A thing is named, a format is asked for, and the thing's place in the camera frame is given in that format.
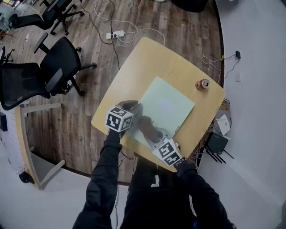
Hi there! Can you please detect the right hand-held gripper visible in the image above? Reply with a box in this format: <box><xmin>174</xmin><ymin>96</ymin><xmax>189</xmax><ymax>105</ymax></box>
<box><xmin>144</xmin><ymin>127</ymin><xmax>183</xmax><ymax>166</ymax></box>

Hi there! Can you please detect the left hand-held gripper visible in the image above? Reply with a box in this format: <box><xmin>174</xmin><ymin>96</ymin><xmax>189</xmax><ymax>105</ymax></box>
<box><xmin>105</xmin><ymin>100</ymin><xmax>143</xmax><ymax>133</ymax></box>

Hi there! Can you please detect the brown cloth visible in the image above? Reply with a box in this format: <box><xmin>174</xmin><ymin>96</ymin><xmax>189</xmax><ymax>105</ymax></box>
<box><xmin>138</xmin><ymin>115</ymin><xmax>164</xmax><ymax>144</ymax></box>

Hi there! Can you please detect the pale green board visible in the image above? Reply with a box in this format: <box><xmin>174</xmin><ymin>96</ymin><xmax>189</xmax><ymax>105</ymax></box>
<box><xmin>124</xmin><ymin>76</ymin><xmax>196</xmax><ymax>150</ymax></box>

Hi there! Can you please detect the person's right forearm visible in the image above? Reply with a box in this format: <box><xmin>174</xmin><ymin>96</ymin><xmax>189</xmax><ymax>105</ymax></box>
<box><xmin>174</xmin><ymin>157</ymin><xmax>237</xmax><ymax>229</ymax></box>

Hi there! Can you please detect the person's left forearm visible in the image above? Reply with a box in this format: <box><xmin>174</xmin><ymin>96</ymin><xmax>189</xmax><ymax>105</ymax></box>
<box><xmin>72</xmin><ymin>129</ymin><xmax>123</xmax><ymax>229</ymax></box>

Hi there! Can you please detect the black router with antennas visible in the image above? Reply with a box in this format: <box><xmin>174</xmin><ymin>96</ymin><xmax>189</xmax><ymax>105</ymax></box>
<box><xmin>205</xmin><ymin>131</ymin><xmax>235</xmax><ymax>164</ymax></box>

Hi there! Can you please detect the person's black clothed body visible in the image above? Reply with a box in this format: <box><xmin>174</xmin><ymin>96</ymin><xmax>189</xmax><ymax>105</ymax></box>
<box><xmin>120</xmin><ymin>155</ymin><xmax>197</xmax><ymax>229</ymax></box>

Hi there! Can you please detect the white square box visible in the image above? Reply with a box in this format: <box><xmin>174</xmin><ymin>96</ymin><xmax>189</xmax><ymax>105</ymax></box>
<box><xmin>216</xmin><ymin>114</ymin><xmax>231</xmax><ymax>136</ymax></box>

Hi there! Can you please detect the orange drink can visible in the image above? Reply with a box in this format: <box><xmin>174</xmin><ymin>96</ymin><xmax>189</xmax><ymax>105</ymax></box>
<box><xmin>195</xmin><ymin>79</ymin><xmax>210</xmax><ymax>90</ymax></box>

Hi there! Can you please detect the white power strip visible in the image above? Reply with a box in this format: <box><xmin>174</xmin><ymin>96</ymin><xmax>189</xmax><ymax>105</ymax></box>
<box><xmin>106</xmin><ymin>30</ymin><xmax>125</xmax><ymax>40</ymax></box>

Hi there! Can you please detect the black mesh office chair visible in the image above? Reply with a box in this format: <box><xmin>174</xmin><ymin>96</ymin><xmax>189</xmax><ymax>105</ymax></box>
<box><xmin>0</xmin><ymin>35</ymin><xmax>98</xmax><ymax>111</ymax></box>
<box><xmin>8</xmin><ymin>0</ymin><xmax>85</xmax><ymax>36</ymax></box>
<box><xmin>0</xmin><ymin>46</ymin><xmax>15</xmax><ymax>65</ymax></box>

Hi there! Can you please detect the white desk with wooden edge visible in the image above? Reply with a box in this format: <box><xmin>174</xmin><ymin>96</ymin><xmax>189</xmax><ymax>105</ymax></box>
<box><xmin>0</xmin><ymin>102</ymin><xmax>65</xmax><ymax>191</ymax></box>

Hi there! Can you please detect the black cap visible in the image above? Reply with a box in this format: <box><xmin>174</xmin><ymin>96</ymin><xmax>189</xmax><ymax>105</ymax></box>
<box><xmin>19</xmin><ymin>171</ymin><xmax>34</xmax><ymax>184</ymax></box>

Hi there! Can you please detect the flat black box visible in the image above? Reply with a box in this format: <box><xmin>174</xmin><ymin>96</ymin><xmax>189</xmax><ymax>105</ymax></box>
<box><xmin>0</xmin><ymin>111</ymin><xmax>8</xmax><ymax>132</ymax></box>

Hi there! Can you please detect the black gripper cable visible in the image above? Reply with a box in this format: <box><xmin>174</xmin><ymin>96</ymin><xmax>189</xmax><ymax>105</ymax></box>
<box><xmin>115</xmin><ymin>151</ymin><xmax>135</xmax><ymax>229</ymax></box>

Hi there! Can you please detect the black floor cable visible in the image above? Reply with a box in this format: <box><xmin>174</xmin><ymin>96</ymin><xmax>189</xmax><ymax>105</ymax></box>
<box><xmin>80</xmin><ymin>0</ymin><xmax>121</xmax><ymax>70</ymax></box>

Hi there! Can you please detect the white floor cable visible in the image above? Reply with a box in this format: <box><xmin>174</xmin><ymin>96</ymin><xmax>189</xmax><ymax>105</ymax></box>
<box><xmin>95</xmin><ymin>0</ymin><xmax>166</xmax><ymax>47</ymax></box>

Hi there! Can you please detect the white wall cable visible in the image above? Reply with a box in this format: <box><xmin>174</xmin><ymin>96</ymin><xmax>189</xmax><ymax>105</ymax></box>
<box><xmin>202</xmin><ymin>55</ymin><xmax>237</xmax><ymax>85</ymax></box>

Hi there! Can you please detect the thin black adapter cable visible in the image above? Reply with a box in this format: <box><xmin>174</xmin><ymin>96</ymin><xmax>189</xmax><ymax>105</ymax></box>
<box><xmin>223</xmin><ymin>57</ymin><xmax>239</xmax><ymax>79</ymax></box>

